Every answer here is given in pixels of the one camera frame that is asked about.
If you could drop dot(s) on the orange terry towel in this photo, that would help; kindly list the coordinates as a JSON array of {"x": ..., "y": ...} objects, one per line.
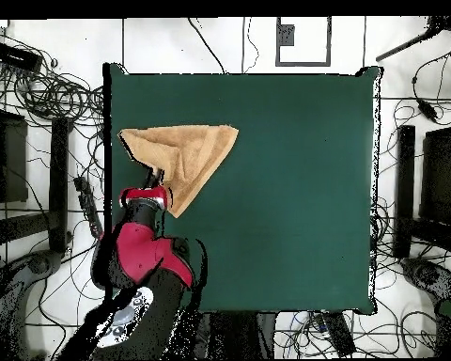
[{"x": 188, "y": 150}]

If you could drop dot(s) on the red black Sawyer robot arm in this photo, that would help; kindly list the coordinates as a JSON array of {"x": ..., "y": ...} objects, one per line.
[{"x": 143, "y": 252}]

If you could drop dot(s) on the black power strip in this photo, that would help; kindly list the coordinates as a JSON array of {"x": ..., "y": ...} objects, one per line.
[
  {"x": 88, "y": 207},
  {"x": 338, "y": 332}
]

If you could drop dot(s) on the dark green table cloth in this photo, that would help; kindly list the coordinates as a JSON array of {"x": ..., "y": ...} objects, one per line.
[{"x": 285, "y": 188}]

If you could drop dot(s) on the black electronics box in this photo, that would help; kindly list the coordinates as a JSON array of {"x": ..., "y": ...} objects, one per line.
[{"x": 15, "y": 56}]

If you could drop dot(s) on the black tripod leg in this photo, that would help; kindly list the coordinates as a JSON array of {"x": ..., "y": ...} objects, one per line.
[{"x": 406, "y": 47}]

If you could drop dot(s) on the black metal stand frame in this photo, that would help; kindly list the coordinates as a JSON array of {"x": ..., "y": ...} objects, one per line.
[
  {"x": 405, "y": 180},
  {"x": 58, "y": 180}
]

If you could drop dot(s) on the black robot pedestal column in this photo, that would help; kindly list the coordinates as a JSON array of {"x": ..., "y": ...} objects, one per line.
[{"x": 233, "y": 334}]

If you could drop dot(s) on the grey square floor frame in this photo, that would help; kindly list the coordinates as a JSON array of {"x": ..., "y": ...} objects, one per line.
[{"x": 285, "y": 35}]

